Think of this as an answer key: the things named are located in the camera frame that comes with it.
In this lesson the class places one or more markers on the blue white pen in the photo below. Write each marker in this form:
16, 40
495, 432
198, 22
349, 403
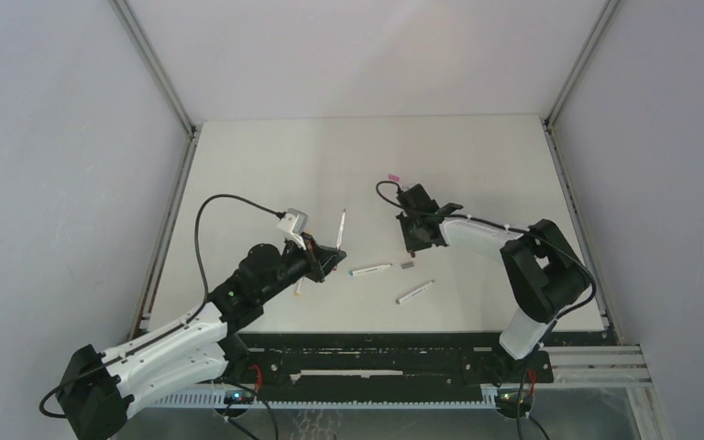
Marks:
370, 269

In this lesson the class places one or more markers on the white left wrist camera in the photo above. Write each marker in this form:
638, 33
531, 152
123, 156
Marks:
292, 225

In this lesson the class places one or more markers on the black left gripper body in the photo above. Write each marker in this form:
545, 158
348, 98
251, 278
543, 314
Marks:
314, 269

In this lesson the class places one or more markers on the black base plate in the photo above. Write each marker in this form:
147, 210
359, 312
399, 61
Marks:
389, 366

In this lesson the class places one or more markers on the right aluminium frame rail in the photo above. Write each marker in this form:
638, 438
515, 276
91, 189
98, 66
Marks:
642, 397

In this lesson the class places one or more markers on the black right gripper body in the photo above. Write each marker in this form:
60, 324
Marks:
411, 232

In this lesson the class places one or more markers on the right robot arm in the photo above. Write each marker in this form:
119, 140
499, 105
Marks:
546, 276

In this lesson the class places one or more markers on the red white pen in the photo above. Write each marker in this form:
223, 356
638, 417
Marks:
340, 231

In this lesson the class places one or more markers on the white cable duct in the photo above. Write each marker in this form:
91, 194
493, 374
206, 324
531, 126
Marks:
481, 398

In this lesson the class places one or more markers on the grey white pen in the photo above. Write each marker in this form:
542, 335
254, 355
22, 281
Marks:
414, 292

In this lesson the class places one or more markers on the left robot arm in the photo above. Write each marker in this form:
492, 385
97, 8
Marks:
101, 390

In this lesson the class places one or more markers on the aluminium frame rail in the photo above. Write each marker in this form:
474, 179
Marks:
642, 397
126, 14

